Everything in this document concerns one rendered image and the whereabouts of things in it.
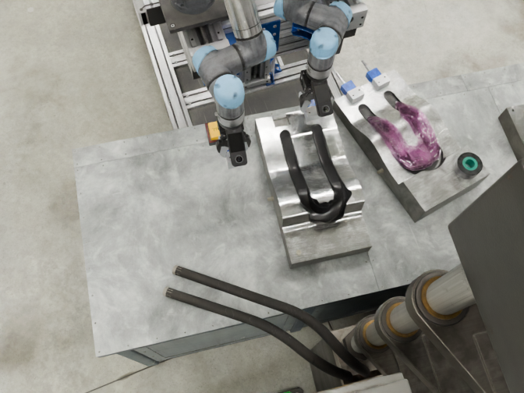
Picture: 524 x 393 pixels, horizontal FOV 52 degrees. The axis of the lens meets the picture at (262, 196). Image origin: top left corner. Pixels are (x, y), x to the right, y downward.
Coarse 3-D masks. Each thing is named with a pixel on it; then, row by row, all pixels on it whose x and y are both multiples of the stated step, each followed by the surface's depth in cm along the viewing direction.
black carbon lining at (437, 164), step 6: (384, 96) 186; (390, 96) 186; (390, 102) 185; (360, 108) 184; (366, 108) 184; (366, 114) 183; (372, 114) 183; (366, 120) 181; (438, 162) 175; (426, 168) 174; (432, 168) 174; (414, 174) 173
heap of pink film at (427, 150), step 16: (400, 112) 179; (416, 112) 176; (384, 128) 174; (416, 128) 175; (432, 128) 176; (400, 144) 173; (416, 144) 176; (432, 144) 174; (400, 160) 173; (416, 160) 172; (432, 160) 173
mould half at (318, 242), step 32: (256, 128) 180; (288, 128) 176; (288, 192) 164; (320, 192) 163; (352, 192) 163; (288, 224) 165; (320, 224) 167; (352, 224) 167; (288, 256) 166; (320, 256) 163
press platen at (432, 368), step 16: (384, 304) 116; (384, 320) 114; (384, 336) 114; (400, 336) 112; (416, 336) 113; (400, 352) 113; (416, 352) 112; (432, 352) 112; (416, 368) 111; (432, 368) 111; (448, 368) 111; (432, 384) 110; (448, 384) 110; (464, 384) 110
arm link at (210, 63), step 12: (204, 48) 139; (228, 48) 140; (204, 60) 138; (216, 60) 138; (228, 60) 139; (240, 60) 140; (204, 72) 138; (216, 72) 137; (228, 72) 138; (240, 72) 143
